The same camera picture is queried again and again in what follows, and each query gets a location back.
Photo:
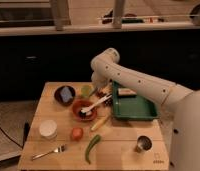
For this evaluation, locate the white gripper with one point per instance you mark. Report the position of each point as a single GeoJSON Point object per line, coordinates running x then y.
{"type": "Point", "coordinates": [98, 81]}

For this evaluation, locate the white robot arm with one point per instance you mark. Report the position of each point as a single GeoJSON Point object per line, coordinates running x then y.
{"type": "Point", "coordinates": [183, 102]}

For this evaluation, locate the green plastic cup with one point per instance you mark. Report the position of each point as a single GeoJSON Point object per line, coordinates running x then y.
{"type": "Point", "coordinates": [86, 91]}

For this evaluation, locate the blue folded towel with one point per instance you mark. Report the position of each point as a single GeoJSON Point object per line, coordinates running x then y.
{"type": "Point", "coordinates": [66, 94]}

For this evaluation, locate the metal cup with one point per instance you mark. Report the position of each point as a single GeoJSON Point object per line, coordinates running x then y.
{"type": "Point", "coordinates": [144, 143]}

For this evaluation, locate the dark small object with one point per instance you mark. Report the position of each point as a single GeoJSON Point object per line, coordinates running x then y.
{"type": "Point", "coordinates": [100, 94]}

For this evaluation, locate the brown box in tray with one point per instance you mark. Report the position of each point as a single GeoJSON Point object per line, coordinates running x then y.
{"type": "Point", "coordinates": [125, 92]}

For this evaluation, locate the red-orange bowl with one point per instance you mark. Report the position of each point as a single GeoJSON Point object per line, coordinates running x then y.
{"type": "Point", "coordinates": [78, 105]}

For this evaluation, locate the white spoon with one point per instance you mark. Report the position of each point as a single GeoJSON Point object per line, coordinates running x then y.
{"type": "Point", "coordinates": [94, 104]}

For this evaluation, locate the dark brown bowl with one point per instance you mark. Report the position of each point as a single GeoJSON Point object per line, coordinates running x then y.
{"type": "Point", "coordinates": [58, 98]}

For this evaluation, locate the green plastic tray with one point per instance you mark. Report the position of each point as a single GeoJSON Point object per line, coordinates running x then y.
{"type": "Point", "coordinates": [133, 107]}

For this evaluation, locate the yellow corn piece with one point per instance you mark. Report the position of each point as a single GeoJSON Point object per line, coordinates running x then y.
{"type": "Point", "coordinates": [99, 123]}

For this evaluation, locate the orange tomato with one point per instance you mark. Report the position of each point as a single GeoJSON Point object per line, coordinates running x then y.
{"type": "Point", "coordinates": [76, 133]}

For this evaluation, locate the green chili pepper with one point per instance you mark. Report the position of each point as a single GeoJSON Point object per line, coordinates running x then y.
{"type": "Point", "coordinates": [96, 139]}

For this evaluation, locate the silver fork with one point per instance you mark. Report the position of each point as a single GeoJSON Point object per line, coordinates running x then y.
{"type": "Point", "coordinates": [59, 149]}

